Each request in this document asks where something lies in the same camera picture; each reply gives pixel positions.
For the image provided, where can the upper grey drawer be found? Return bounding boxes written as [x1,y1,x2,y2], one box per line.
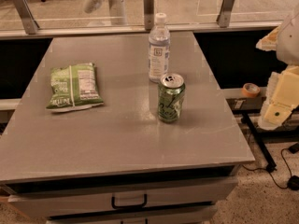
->
[8,176,237,217]

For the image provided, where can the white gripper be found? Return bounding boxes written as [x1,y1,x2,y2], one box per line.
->
[256,7,299,130]

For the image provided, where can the right metal glass bracket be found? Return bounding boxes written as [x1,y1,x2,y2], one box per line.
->
[217,0,235,28]

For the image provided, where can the left metal glass bracket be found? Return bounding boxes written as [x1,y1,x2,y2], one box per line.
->
[11,0,39,35]

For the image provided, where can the grey drawer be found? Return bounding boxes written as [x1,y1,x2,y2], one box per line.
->
[46,205,217,224]
[8,176,237,217]

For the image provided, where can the metal glass bracket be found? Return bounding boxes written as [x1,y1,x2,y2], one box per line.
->
[11,0,39,35]
[217,0,235,28]
[143,0,154,30]

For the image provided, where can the green chip bag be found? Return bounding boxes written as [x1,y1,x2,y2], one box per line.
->
[47,63,104,112]

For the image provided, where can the clear blue plastic bottle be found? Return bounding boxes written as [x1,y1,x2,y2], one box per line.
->
[149,13,170,82]

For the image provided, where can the lower grey drawer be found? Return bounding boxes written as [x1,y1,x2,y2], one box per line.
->
[46,205,217,224]

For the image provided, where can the black table leg frame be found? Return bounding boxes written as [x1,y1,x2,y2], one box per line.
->
[241,111,299,173]

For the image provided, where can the green soda can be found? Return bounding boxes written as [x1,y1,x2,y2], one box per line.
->
[158,73,185,123]

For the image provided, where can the orange tape roll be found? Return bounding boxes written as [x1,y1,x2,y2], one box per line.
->
[242,83,261,98]

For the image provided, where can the middle metal glass bracket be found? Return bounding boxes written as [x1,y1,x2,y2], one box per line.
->
[143,0,154,30]

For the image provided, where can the black power cable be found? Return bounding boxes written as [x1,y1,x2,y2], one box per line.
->
[242,142,299,191]

